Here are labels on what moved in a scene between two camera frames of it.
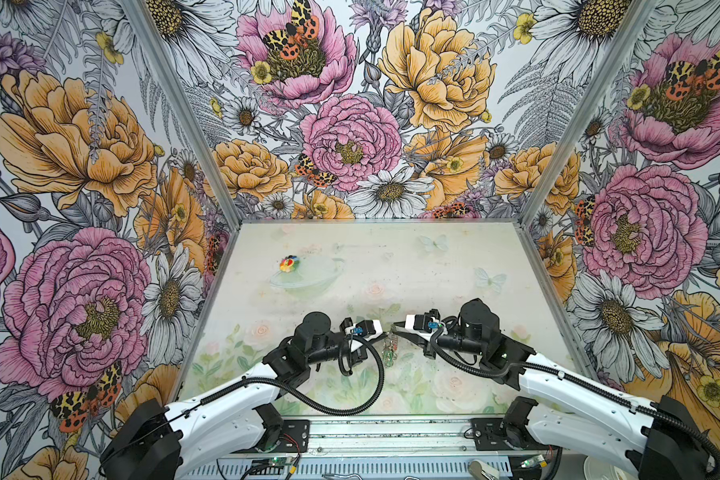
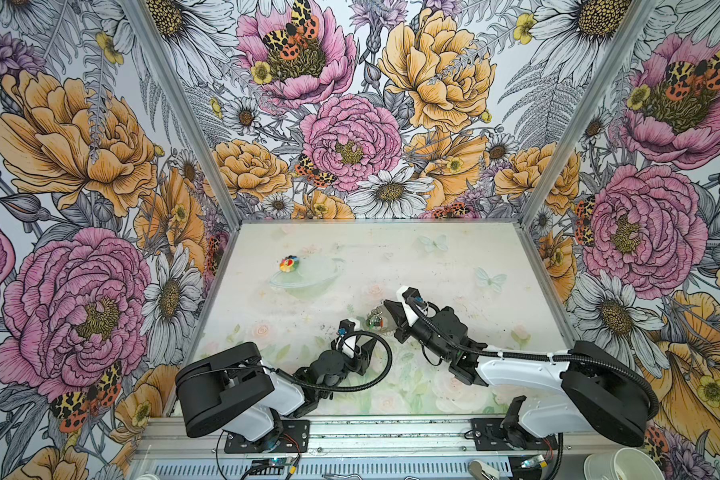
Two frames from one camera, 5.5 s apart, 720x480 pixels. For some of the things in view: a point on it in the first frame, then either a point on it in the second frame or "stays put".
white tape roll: (475, 468) stays put
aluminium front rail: (389, 437) stays put
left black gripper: (348, 339) -> (357, 351)
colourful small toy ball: (288, 263) stays put
